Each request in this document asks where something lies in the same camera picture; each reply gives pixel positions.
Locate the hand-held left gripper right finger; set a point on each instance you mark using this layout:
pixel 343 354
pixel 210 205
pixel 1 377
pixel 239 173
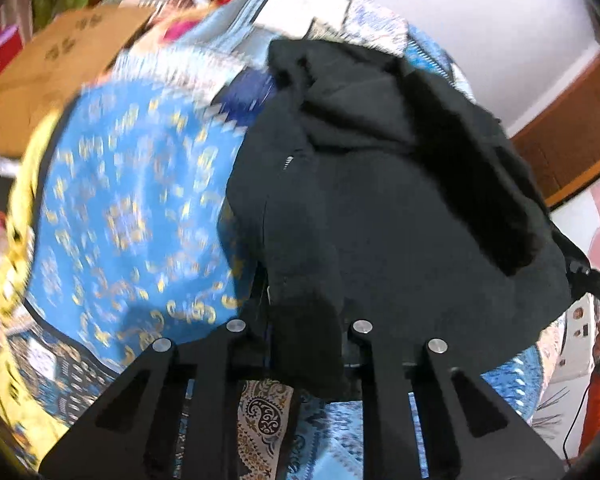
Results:
pixel 387 365

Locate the wooden lap desk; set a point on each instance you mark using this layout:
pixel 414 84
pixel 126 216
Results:
pixel 55 70

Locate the black zip hoodie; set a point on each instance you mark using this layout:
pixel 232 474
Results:
pixel 380 210

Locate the blue patchwork blanket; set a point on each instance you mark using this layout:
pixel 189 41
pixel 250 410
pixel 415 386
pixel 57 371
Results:
pixel 130 210

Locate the person's right forearm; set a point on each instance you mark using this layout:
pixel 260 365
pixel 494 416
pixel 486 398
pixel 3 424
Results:
pixel 597 410

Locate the striped colourful cloth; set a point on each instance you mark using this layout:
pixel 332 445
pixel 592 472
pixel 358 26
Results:
pixel 180 5

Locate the brown wooden door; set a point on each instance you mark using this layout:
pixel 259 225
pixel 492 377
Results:
pixel 565 160

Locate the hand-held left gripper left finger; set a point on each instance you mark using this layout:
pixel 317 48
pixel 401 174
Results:
pixel 215 360

